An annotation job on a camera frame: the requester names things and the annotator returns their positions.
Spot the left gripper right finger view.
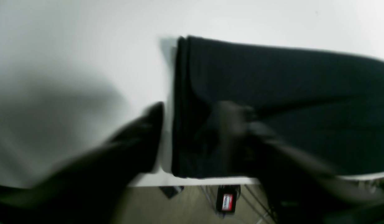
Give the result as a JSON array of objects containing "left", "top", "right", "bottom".
[{"left": 218, "top": 101, "right": 384, "bottom": 224}]

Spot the left gripper left finger view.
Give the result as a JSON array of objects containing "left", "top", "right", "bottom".
[{"left": 0, "top": 102, "right": 164, "bottom": 224}]

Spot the black T-shirt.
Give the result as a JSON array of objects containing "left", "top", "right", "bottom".
[{"left": 171, "top": 36, "right": 384, "bottom": 179}]

